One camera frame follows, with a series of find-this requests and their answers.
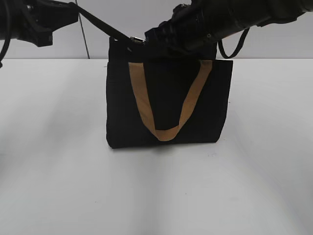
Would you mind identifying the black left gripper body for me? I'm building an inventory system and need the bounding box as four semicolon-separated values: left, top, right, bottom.
14;0;78;47

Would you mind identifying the black strap with metal clasp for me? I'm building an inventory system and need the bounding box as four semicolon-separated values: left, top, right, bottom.
77;6;146;46

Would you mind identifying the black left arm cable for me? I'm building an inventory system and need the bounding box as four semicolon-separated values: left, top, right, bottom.
0;0;13;69

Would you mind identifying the tan front bag handle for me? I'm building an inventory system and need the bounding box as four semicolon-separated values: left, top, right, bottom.
129;60;213;141

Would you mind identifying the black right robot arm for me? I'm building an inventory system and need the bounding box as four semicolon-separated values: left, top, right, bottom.
145;0;313;52

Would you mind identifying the black tote bag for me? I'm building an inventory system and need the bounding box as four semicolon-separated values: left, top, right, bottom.
106;39;233;148

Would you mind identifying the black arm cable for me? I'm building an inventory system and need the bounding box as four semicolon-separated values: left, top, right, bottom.
0;0;13;69
217;27;250;59

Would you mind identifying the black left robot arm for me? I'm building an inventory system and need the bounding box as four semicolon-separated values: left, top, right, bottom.
0;0;78;47

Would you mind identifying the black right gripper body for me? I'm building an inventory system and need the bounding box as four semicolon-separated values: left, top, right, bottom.
145;2;217;57

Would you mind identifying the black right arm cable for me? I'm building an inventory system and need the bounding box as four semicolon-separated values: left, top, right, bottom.
217;27;250;59

